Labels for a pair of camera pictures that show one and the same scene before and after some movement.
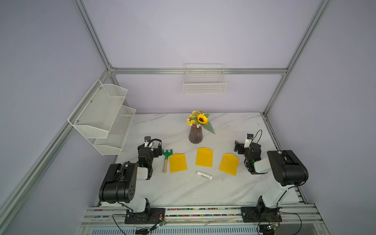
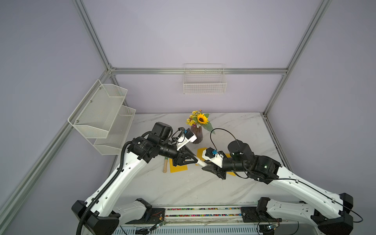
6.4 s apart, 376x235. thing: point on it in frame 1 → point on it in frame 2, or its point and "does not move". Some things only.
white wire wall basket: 204,79 does not move
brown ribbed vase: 195,135 does not move
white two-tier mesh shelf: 103,117 does not move
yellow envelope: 177,162 does not move
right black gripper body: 242,151 → 222,171
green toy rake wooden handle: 166,154 does not move
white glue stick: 208,176 → 202,163
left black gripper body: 153,154 → 177,159
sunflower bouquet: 198,119 does not move
